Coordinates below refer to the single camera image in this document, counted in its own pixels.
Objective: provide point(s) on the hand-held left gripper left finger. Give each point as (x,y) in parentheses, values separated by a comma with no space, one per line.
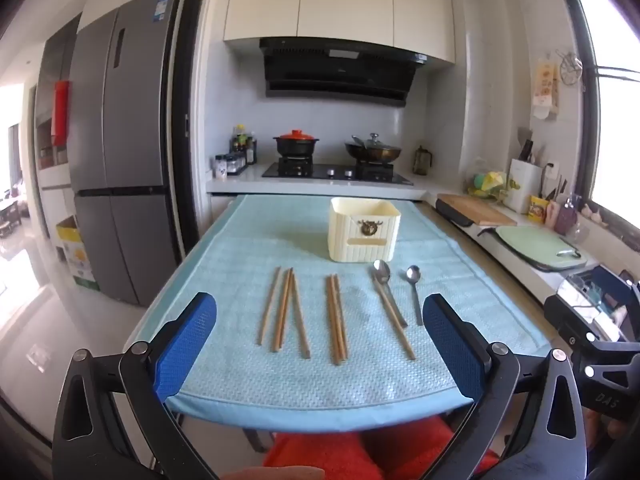
(185,345)

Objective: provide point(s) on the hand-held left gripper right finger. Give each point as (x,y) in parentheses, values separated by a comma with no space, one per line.
(450,345)

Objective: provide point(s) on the small metal spoon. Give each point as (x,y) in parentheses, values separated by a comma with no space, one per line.
(413,273)

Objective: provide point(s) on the large metal spoon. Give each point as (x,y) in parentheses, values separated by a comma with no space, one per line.
(381,272)

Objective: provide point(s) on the cream plastic utensil box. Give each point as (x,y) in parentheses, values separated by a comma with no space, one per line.
(350,240)

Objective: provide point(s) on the light blue towel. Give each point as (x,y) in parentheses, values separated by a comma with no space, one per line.
(225,270)

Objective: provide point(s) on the green cutting board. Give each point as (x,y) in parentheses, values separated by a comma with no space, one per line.
(535,247)

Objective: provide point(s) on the wooden cutting board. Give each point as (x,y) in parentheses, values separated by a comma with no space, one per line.
(480,210)

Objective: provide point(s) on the yellow cardboard box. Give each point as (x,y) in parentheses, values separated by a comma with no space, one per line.
(75,255)

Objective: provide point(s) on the yellow packet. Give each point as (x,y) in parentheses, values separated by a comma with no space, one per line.
(539,208)

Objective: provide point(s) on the pink utensil cup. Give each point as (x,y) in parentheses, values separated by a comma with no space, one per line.
(552,214)

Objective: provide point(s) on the bag of sponges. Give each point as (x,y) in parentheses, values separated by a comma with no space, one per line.
(482,180)

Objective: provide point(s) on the person's red pants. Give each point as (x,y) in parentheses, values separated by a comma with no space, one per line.
(320,455)

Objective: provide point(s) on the purple soap bottle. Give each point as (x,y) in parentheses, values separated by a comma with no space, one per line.
(567,218)

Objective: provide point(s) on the white knife block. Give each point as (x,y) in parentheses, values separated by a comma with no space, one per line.
(520,185)

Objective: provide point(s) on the white label spice jar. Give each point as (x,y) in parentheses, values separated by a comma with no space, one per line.
(221,167)

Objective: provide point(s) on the brown glass jar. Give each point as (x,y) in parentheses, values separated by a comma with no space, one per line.
(422,161)

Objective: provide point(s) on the black spice jar rack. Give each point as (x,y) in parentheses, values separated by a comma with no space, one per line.
(237,164)

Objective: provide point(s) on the dark sauce bottle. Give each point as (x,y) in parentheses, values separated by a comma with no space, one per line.
(251,150)

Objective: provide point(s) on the wok with glass lid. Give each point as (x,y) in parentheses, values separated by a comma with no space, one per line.
(372,151)

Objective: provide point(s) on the black gas stove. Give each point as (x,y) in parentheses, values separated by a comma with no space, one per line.
(325,171)

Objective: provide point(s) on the yellow-capped sauce bottle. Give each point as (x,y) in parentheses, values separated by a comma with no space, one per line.
(241,137)

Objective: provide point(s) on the grey refrigerator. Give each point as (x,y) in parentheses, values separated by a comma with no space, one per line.
(125,135)

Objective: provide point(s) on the shelf cabinet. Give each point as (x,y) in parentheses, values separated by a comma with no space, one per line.
(47,175)

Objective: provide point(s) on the black clay pot red lid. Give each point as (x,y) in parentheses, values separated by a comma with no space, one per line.
(295,146)

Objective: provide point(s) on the red hanging item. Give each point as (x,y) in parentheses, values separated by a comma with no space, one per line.
(61,112)

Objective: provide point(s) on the window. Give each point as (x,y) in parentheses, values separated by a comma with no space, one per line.
(615,110)

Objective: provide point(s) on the black range hood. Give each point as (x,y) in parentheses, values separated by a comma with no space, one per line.
(335,75)

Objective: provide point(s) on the white wall outlet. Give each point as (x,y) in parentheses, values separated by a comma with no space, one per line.
(552,170)

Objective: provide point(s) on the black door frame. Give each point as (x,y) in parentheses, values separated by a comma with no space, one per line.
(187,110)

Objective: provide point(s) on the hanging yellow wall calendar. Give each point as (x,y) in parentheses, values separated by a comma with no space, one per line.
(545,85)

